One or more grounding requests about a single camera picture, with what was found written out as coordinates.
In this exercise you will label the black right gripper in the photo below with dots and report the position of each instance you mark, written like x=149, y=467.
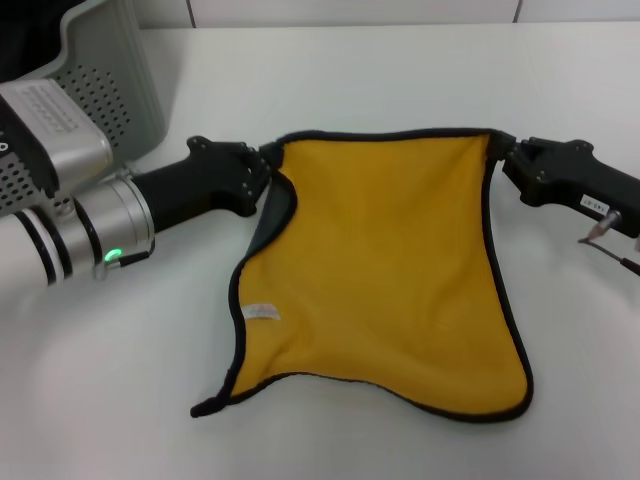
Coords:
x=565, y=175

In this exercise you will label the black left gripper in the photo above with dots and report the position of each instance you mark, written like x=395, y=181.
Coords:
x=200, y=185

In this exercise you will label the yellow and green towel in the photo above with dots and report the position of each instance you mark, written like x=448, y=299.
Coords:
x=375, y=250

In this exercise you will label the grey perforated storage box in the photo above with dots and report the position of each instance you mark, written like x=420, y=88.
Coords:
x=135, y=75

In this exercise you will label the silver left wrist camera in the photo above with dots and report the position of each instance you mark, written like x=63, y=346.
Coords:
x=60, y=130

